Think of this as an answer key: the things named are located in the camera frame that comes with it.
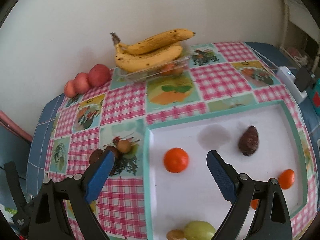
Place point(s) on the yellow banana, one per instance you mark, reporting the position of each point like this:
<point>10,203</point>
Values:
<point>155,42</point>
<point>134,63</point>

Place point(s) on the brown salak in tray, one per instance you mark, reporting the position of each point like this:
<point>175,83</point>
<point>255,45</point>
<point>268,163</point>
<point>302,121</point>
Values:
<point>249,141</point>

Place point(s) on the large orange tangerine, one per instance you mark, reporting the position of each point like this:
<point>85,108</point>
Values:
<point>176,160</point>

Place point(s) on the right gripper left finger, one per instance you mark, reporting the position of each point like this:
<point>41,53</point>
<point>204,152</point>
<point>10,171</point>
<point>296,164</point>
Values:
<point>49,218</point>

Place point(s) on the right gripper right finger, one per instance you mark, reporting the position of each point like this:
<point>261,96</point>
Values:
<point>271,219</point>

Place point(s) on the upper yellow banana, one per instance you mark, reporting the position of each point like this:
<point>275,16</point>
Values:
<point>155,42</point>

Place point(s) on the pink chair frame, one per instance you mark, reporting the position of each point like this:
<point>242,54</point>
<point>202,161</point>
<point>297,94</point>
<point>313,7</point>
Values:
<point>14,128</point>

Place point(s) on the black power adapter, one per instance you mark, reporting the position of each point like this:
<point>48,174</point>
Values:
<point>304,79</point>

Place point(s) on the lower yellow banana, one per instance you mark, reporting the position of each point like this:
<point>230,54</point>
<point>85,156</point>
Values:
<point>134,63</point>

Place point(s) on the small tan fruit by guava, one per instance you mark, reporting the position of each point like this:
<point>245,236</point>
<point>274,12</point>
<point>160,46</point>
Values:
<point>175,235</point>

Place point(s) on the red apple far left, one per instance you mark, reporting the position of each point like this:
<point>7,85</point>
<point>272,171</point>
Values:
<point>69,89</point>

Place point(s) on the small tan longan fruit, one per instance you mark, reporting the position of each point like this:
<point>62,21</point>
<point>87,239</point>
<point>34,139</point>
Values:
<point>124,146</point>

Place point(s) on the clear plastic fruit container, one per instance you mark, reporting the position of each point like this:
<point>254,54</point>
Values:
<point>176,67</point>

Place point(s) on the white shelf unit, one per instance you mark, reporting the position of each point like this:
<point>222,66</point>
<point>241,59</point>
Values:
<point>300,37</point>

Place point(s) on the brown salak fruit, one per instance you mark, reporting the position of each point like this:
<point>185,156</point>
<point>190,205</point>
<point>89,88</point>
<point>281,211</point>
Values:
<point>116,157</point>
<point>96,154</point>

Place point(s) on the red apple middle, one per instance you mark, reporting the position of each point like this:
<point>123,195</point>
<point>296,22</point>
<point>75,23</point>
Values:
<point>81,83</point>

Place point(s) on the small orange tangerine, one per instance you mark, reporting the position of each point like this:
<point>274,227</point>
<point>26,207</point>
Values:
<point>286,179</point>
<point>254,204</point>

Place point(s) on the white tray teal rim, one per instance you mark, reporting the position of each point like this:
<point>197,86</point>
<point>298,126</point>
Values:
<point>241,170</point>

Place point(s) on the small orange tangerine right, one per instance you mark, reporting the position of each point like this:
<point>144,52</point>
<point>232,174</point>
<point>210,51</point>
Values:
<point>286,179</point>

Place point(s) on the small orange tangerine lower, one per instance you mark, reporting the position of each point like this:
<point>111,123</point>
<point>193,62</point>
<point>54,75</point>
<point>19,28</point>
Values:
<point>254,204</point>

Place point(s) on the large green guava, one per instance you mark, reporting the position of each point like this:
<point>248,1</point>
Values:
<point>198,230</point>

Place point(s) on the pink checkered fruit tablecloth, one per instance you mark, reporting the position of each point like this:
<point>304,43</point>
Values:
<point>230,74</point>

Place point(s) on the white power strip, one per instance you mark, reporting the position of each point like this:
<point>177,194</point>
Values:
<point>288,79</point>

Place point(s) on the red apple near bananas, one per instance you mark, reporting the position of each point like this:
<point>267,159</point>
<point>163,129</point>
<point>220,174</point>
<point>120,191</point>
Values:
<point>99,75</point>

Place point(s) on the teal toy camera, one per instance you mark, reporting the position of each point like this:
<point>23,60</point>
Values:
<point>314,96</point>

